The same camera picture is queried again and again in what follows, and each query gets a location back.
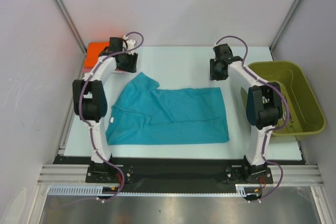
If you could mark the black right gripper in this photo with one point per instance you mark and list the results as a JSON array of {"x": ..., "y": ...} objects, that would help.
[{"x": 213, "y": 76}]

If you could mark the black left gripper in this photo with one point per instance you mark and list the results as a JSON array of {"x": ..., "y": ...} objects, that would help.
[{"x": 132, "y": 67}]

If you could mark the teal t shirt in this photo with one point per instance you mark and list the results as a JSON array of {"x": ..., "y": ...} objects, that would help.
[{"x": 144, "y": 114}]

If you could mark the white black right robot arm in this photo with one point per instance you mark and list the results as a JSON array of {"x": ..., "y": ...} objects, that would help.
[{"x": 263, "y": 107}]

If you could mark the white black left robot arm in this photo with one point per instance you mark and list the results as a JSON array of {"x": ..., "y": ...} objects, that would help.
[{"x": 91, "y": 105}]

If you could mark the folded orange t shirt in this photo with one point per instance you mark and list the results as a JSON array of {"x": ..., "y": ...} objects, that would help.
[{"x": 93, "y": 51}]

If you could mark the folded pink t shirt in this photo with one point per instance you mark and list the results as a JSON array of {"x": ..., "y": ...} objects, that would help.
[{"x": 87, "y": 70}]

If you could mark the olive green plastic basket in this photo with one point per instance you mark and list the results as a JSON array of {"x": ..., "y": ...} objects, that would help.
[{"x": 306, "y": 117}]

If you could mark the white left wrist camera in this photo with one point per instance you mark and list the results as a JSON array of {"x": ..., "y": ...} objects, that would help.
[{"x": 128, "y": 44}]

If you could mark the aluminium corner post right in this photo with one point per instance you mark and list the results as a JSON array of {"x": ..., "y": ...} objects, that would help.
[{"x": 285, "y": 24}]

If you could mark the aluminium corner post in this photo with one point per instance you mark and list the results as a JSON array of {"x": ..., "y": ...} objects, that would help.
[
  {"x": 285, "y": 24},
  {"x": 70, "y": 24}
]

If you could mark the aluminium corner post left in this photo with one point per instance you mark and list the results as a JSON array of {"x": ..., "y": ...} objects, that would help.
[{"x": 70, "y": 24}]

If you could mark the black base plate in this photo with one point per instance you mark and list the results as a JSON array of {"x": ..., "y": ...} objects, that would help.
[{"x": 176, "y": 176}]

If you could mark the aluminium rail profile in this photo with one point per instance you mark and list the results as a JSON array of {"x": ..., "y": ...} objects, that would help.
[{"x": 73, "y": 174}]

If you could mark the slotted grey cable duct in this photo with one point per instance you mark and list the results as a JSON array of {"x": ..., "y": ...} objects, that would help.
[{"x": 102, "y": 191}]

